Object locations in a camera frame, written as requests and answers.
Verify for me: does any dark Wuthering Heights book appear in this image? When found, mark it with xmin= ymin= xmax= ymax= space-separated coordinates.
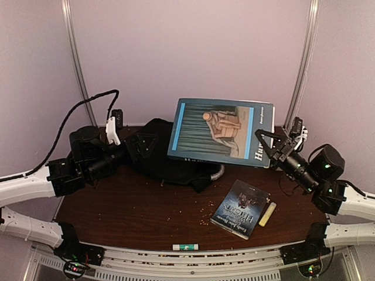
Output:
xmin=210 ymin=180 xmax=270 ymax=240

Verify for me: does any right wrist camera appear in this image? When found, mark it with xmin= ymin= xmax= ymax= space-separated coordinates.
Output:
xmin=289 ymin=116 xmax=308 ymax=150

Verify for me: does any blue Humor book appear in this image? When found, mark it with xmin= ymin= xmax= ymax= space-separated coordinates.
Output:
xmin=168 ymin=98 xmax=275 ymax=168

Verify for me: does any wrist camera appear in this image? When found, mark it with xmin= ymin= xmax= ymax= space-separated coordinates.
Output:
xmin=105 ymin=109 xmax=123 ymax=146
xmin=289 ymin=116 xmax=308 ymax=150

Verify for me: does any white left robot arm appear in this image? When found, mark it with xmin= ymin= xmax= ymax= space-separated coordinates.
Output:
xmin=1 ymin=126 xmax=150 ymax=260

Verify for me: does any yellow highlighter marker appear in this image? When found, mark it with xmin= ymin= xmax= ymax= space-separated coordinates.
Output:
xmin=258 ymin=202 xmax=277 ymax=227

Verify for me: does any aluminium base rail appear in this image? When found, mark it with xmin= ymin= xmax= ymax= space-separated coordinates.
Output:
xmin=29 ymin=229 xmax=352 ymax=281

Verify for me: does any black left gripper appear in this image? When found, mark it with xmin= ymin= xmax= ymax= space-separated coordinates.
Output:
xmin=84 ymin=132 xmax=158 ymax=181

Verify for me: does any right aluminium frame post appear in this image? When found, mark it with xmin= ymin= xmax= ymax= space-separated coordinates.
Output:
xmin=284 ymin=0 xmax=321 ymax=131

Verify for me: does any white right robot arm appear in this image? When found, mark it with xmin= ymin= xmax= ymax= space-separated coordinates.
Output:
xmin=255 ymin=129 xmax=374 ymax=259

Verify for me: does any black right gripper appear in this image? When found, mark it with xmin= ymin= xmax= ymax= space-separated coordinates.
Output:
xmin=255 ymin=129 xmax=321 ymax=194

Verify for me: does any black student backpack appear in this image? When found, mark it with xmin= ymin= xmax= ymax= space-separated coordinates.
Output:
xmin=124 ymin=118 xmax=225 ymax=193

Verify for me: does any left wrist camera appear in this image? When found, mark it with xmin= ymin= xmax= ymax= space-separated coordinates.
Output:
xmin=105 ymin=109 xmax=123 ymax=146

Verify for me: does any aluminium frame post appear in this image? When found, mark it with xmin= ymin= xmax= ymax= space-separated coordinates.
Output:
xmin=284 ymin=0 xmax=321 ymax=131
xmin=60 ymin=0 xmax=98 ymax=126

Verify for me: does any left aluminium frame post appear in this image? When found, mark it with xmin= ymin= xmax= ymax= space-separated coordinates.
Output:
xmin=60 ymin=0 xmax=98 ymax=126

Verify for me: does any green white glue stick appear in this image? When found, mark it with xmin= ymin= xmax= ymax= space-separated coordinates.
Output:
xmin=172 ymin=244 xmax=199 ymax=251

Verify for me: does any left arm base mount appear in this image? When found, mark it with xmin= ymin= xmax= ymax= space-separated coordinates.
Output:
xmin=53 ymin=242 xmax=105 ymax=266

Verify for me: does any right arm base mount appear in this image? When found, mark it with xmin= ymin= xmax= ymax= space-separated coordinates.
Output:
xmin=279 ymin=241 xmax=331 ymax=265

